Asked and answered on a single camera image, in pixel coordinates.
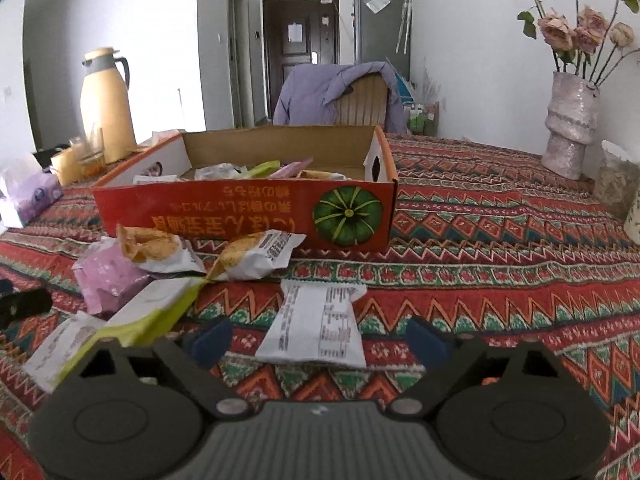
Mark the purple jacket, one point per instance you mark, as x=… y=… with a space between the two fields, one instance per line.
x=310 y=92

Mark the glass jar with paper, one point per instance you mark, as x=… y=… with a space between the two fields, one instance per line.
x=612 y=180

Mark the wooden chair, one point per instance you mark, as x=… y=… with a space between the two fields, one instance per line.
x=362 y=100

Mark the dried pink roses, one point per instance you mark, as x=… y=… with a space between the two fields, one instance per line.
x=575 y=20

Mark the grey refrigerator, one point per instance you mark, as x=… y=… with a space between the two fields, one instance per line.
x=380 y=25

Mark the cream thermos jug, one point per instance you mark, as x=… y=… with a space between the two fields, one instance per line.
x=107 y=105

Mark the orange print snack packet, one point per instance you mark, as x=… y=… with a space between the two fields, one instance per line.
x=150 y=247
x=250 y=255

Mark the crumpled pale snack packet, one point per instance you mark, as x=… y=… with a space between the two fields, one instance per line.
x=215 y=171

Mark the green cartons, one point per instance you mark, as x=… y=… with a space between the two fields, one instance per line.
x=422 y=117

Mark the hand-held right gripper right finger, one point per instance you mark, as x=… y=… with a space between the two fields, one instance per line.
x=427 y=342

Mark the paper sheet on door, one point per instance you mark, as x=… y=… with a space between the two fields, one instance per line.
x=295 y=32

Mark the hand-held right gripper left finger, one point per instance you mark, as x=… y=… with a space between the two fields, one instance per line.
x=212 y=342

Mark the white umbrella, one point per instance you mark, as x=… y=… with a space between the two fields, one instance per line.
x=406 y=20

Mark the glass cup with tea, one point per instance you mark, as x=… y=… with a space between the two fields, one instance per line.
x=90 y=152

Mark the red cardboard box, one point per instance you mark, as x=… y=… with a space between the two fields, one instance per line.
x=225 y=210

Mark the white side door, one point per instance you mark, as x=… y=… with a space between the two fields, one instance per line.
x=237 y=55

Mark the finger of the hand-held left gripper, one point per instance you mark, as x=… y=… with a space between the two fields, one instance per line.
x=25 y=305

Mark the speckled white vase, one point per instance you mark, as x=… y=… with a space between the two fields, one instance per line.
x=634 y=220

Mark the pink ribbed vase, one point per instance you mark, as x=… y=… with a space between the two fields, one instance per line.
x=570 y=125

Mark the orange white snack packet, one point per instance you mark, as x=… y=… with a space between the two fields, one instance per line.
x=322 y=175

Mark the purple white tissue pack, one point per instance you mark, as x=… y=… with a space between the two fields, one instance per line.
x=27 y=195

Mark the slim pink snack packet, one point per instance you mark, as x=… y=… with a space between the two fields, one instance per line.
x=292 y=167

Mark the dark brown door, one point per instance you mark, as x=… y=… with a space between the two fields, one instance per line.
x=300 y=45

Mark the cream mug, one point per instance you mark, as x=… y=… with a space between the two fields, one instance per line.
x=65 y=165

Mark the small green snack packet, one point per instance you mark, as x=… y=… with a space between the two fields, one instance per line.
x=260 y=167

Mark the flat white snack packet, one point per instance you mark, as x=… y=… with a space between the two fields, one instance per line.
x=155 y=178

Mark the paper note on refrigerator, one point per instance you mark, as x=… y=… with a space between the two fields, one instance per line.
x=377 y=2

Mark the green white snack packet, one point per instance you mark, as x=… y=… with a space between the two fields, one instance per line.
x=150 y=305

